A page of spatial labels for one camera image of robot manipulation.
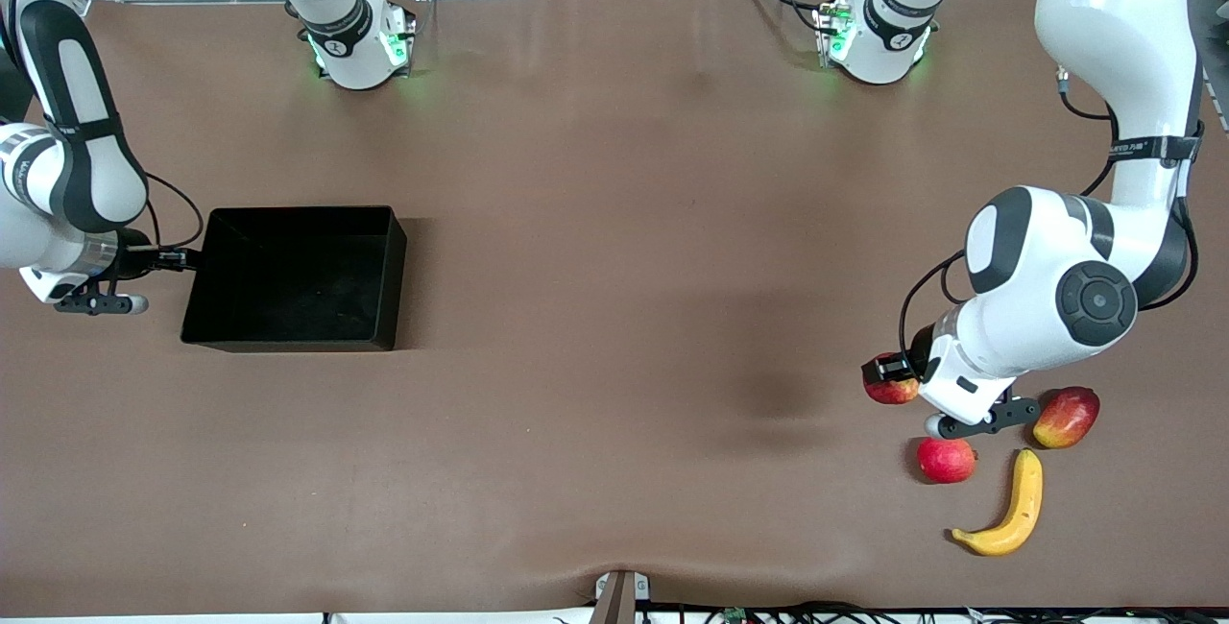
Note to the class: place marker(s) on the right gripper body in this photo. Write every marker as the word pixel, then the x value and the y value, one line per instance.
pixel 135 260

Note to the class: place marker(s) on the red yellow apple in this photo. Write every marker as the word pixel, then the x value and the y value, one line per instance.
pixel 888 393

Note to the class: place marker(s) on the black plastic box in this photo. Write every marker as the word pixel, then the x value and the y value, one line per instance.
pixel 288 288

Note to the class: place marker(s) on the yellow banana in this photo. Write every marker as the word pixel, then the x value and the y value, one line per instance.
pixel 1023 504

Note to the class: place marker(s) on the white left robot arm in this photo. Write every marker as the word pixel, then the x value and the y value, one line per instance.
pixel 1114 29

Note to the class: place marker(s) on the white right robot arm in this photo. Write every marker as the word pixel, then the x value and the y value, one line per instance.
pixel 77 125

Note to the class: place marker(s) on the red round fruit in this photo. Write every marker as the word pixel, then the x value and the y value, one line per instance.
pixel 946 459

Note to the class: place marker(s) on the red yellow mango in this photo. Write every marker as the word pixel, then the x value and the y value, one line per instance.
pixel 1071 418

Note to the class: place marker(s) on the small green circuit board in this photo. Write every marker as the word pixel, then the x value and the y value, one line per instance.
pixel 735 615

